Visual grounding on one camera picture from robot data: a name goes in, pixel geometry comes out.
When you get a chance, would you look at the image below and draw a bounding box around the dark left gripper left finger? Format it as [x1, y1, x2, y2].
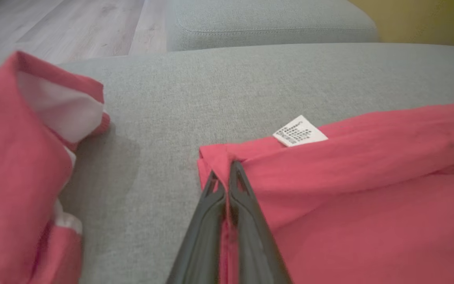
[167, 170, 226, 284]

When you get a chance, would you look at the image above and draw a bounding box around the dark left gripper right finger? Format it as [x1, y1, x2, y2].
[228, 160, 292, 284]

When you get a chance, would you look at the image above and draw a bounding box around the red jersey with white trim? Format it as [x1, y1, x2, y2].
[197, 97, 454, 284]

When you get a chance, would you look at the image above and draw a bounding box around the red Bulls jersey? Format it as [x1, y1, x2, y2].
[0, 50, 110, 284]

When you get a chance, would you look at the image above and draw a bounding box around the grey sofa seat cushion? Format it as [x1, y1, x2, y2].
[0, 43, 454, 284]

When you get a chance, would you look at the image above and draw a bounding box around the grey sofa back cushion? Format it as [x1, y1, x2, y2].
[167, 0, 380, 52]

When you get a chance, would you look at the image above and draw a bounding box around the yellow cushion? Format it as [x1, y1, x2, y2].
[348, 0, 454, 48]

